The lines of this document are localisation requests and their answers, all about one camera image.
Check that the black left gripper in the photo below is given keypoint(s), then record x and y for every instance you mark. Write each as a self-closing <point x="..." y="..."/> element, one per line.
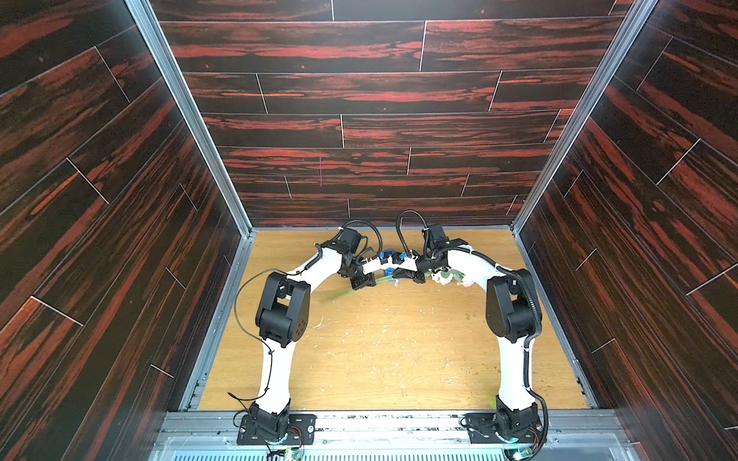
<point x="363" y="281"/>

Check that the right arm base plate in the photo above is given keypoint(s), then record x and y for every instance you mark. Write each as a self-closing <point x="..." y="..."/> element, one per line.
<point x="503" y="427"/>

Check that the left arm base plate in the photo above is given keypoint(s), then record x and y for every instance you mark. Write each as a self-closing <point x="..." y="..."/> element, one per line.
<point x="290" y="429"/>

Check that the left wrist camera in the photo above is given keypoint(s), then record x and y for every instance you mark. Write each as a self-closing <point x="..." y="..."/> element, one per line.
<point x="372" y="266"/>

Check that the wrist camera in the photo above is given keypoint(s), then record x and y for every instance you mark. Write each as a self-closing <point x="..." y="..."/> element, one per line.
<point x="372" y="266"/>
<point x="408" y="264"/>

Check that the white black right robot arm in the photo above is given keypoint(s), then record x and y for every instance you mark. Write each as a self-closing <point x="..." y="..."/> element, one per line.
<point x="514" y="316"/>

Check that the artificial flower bouquet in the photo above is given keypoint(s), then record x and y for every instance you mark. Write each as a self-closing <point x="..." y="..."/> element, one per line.
<point x="403" y="282"/>

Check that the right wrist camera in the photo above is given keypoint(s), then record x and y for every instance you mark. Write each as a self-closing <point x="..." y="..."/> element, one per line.
<point x="408" y="264"/>

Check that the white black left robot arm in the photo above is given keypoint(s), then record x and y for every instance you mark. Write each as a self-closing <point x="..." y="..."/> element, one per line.
<point x="283" y="317"/>

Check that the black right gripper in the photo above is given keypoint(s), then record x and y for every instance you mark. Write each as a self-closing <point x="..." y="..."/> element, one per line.
<point x="419" y="269"/>

